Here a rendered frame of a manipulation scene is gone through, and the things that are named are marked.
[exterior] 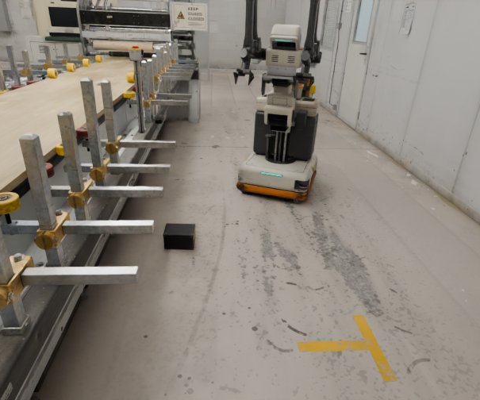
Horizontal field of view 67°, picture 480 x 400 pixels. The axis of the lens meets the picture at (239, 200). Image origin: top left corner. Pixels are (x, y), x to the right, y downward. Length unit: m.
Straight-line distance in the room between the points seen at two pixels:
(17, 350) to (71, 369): 0.89
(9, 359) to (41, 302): 0.18
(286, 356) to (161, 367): 0.57
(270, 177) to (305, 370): 1.73
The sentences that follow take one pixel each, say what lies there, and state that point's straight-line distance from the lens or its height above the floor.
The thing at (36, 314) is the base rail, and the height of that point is 0.70.
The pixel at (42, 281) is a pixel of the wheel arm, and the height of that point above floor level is 0.82.
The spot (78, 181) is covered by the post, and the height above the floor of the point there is 0.88.
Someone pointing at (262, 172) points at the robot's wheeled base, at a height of 0.25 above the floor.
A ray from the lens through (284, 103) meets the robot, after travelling 2.96.
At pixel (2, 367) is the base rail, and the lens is 0.98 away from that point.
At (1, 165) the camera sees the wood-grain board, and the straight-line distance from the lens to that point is 1.51.
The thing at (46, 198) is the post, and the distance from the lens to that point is 1.11.
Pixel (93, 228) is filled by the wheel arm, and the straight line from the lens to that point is 1.16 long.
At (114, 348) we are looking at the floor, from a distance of 1.90.
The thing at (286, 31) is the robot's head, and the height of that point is 1.34.
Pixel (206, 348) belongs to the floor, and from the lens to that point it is 1.84.
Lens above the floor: 1.38
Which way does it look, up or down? 26 degrees down
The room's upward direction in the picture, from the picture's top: 2 degrees clockwise
